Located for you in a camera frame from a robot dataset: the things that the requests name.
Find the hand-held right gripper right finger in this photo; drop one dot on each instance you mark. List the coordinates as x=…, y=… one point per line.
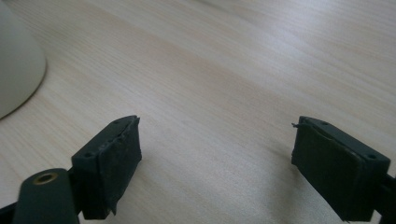
x=336, y=171

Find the pale green cup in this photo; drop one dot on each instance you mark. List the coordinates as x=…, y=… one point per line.
x=17, y=59

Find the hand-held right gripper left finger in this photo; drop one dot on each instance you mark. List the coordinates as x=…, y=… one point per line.
x=109, y=168

